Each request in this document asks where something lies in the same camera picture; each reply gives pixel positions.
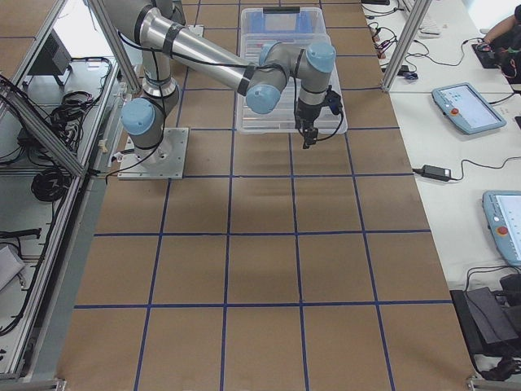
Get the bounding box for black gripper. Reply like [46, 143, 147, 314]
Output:
[294, 98, 326, 149]

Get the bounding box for clear plastic box lid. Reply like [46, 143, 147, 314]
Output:
[235, 33, 348, 137]

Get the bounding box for black power adapter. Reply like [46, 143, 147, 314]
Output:
[420, 165, 452, 182]

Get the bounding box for upper teach pendant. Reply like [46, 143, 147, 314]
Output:
[431, 82, 506, 134]

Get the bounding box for teach pendant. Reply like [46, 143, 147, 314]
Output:
[431, 82, 506, 134]
[482, 191, 520, 266]

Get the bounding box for lower teach pendant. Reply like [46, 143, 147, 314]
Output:
[482, 191, 520, 266]

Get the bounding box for black laptop stand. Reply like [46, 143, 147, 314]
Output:
[450, 287, 520, 358]

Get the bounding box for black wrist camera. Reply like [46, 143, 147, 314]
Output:
[325, 85, 343, 116]

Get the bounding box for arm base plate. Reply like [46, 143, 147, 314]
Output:
[117, 128, 190, 180]

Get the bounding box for aluminium frame post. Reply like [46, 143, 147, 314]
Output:
[382, 0, 431, 93]

